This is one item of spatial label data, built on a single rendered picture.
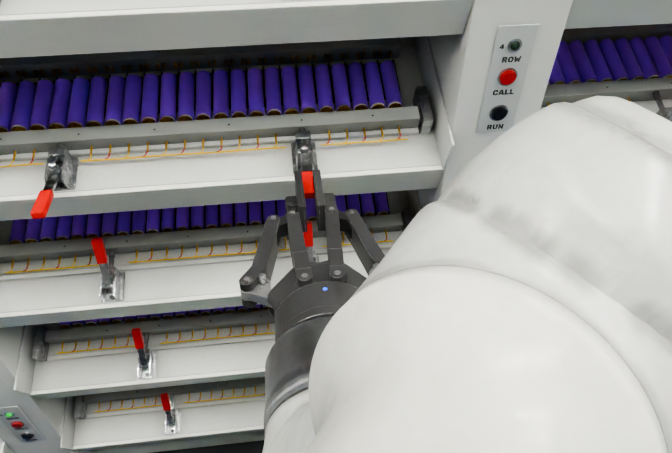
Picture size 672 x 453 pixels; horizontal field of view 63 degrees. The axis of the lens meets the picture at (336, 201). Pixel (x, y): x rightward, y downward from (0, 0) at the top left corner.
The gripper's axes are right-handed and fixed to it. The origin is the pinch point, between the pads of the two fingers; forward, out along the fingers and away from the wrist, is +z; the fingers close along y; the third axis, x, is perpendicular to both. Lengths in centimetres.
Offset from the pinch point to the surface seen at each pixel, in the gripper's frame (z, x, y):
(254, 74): 17.8, 7.0, -5.1
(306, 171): 4.5, 0.7, 0.0
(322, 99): 14.2, 4.8, 2.7
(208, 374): 14.5, -40.7, -17.0
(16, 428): 16, -50, -50
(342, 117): 11.2, 3.7, 4.7
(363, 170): 7.4, -1.3, 6.6
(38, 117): 14.0, 4.7, -29.4
